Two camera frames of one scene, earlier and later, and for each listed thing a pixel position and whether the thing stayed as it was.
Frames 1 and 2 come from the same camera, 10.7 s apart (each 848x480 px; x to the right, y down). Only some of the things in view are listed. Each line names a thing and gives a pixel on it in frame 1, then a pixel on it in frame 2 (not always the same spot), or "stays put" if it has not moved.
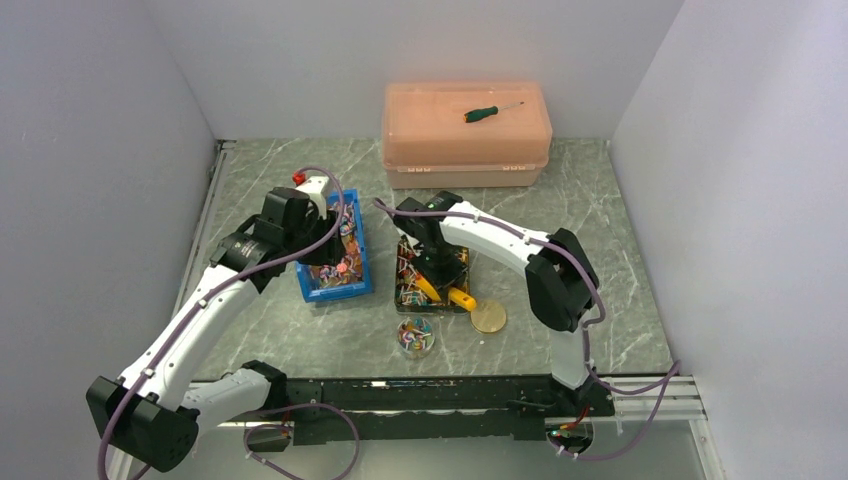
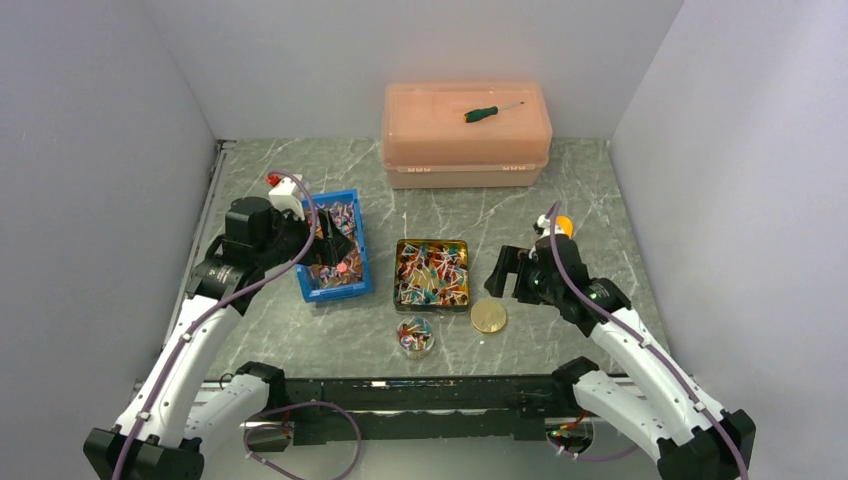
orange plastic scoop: x=456 y=295 -> x=566 y=225
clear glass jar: x=415 y=338 stays put
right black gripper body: x=439 y=264 -> x=536 y=287
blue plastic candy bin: x=348 y=277 stays put
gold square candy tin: x=410 y=295 stays put
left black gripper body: x=316 y=230 stays put
